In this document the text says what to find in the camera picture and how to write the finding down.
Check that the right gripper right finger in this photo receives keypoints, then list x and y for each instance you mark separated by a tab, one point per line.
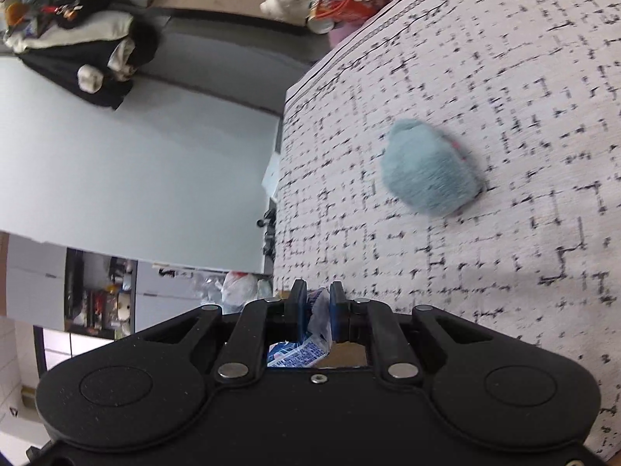
373	325

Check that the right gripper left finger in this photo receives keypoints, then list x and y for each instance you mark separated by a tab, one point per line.
243	358

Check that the blue snack box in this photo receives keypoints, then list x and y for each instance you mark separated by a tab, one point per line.
316	339

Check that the white red plastic bag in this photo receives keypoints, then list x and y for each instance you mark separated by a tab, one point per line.
238	289

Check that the grey plush mouse toy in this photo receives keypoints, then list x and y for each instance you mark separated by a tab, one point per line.
425	169

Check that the white black patterned bed cover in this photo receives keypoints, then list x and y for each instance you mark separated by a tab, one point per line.
466	154

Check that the brown cardboard box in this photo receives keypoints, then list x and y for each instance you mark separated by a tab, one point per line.
343	355

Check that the black and white clothes pile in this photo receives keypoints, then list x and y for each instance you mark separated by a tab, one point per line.
83	46

